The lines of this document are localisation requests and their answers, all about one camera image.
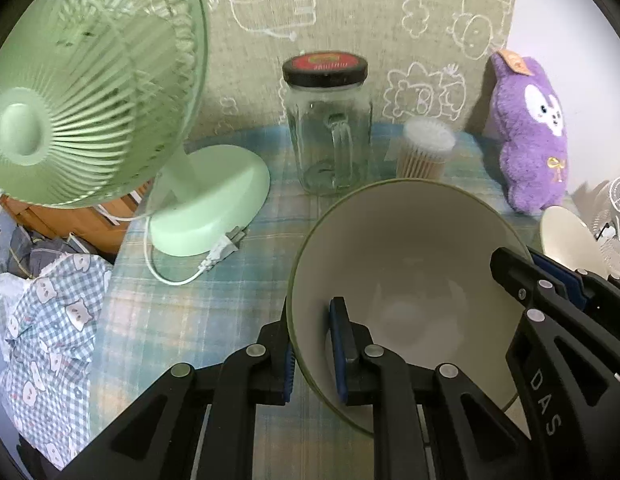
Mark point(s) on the blue checkered blanket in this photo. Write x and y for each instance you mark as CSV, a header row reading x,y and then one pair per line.
x,y
48,328

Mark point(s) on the green cartoon wall mat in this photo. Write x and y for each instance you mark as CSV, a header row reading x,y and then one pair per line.
x,y
425,57

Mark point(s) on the green desk fan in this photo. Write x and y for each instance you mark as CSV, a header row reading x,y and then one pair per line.
x,y
97,98

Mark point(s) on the olive green bowl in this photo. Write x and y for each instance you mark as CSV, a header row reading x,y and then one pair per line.
x,y
411,259

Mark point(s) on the cotton swab container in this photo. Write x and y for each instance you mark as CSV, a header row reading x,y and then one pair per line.
x,y
426,146

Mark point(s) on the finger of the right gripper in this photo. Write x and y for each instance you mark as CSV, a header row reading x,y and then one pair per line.
x,y
571,281

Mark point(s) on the purple plush bunny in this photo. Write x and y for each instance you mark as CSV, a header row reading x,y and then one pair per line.
x,y
528,121

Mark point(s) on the glass jar black lid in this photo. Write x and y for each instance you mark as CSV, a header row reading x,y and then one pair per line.
x,y
329,115

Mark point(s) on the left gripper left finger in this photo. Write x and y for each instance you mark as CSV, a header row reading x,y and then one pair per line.
x,y
195,423

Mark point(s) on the white floor fan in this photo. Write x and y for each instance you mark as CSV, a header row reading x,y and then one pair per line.
x,y
606,217

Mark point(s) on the wooden bed headboard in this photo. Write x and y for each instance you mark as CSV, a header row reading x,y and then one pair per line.
x,y
98,226

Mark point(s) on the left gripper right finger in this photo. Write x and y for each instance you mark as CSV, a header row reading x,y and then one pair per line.
x,y
428,424

